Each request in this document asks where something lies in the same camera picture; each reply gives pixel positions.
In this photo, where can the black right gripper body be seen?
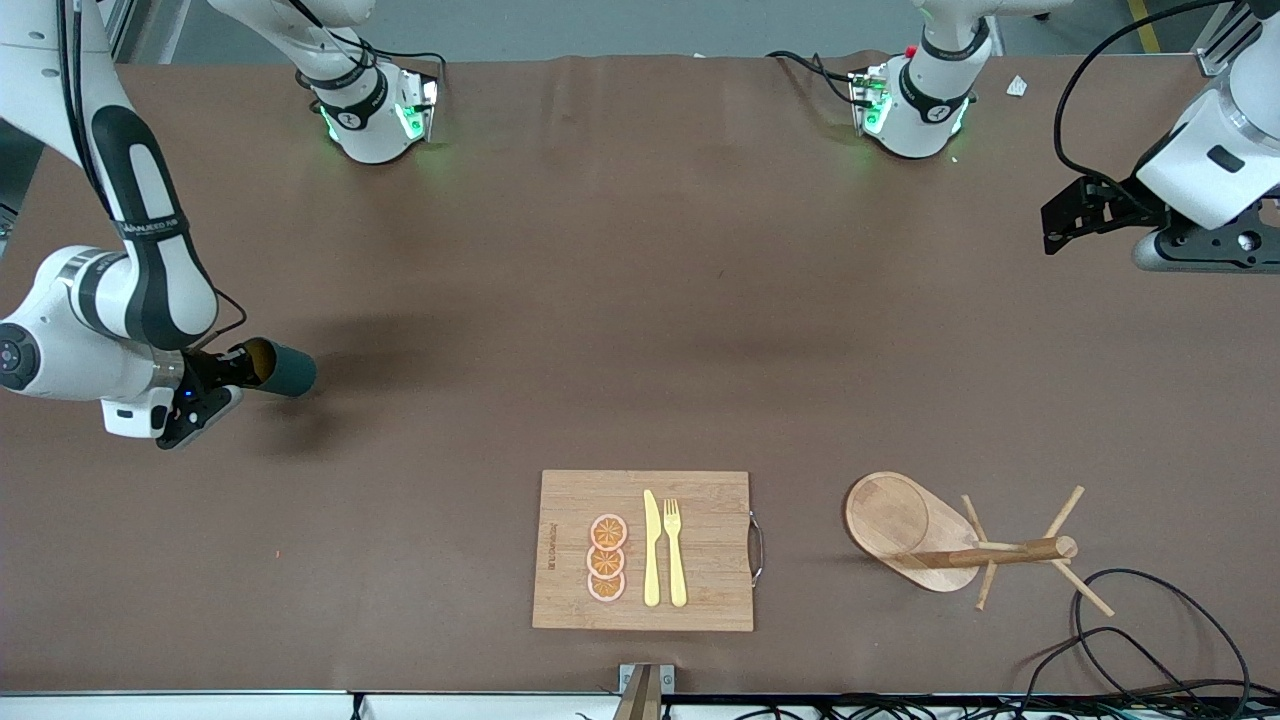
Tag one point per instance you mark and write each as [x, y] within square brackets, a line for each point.
[205, 371]

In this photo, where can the teal cup with yellow inside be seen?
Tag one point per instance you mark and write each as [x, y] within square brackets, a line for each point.
[285, 368]

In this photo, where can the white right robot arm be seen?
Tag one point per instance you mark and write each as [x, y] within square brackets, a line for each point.
[150, 260]

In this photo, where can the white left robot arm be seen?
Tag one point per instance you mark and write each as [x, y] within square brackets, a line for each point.
[930, 110]

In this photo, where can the wooden cup rack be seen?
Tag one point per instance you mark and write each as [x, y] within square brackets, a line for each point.
[890, 515]

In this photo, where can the white paper scrap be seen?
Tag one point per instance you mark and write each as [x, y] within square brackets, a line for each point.
[1017, 87]

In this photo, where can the orange slice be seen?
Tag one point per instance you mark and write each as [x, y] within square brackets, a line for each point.
[608, 531]
[605, 562]
[606, 588]

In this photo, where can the brown table mat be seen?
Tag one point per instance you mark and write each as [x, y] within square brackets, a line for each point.
[640, 300]

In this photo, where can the yellow plastic knife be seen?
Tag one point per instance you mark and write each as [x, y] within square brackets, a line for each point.
[652, 550]

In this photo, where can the yellow plastic fork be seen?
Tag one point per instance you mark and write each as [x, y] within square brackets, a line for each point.
[676, 560]

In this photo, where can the aluminium frame profile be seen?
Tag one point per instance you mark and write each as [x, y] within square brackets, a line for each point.
[1225, 40]
[150, 25]

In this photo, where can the white table edge rail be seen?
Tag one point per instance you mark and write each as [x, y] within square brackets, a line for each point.
[200, 707]

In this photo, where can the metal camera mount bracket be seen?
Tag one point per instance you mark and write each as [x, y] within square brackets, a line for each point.
[648, 678]

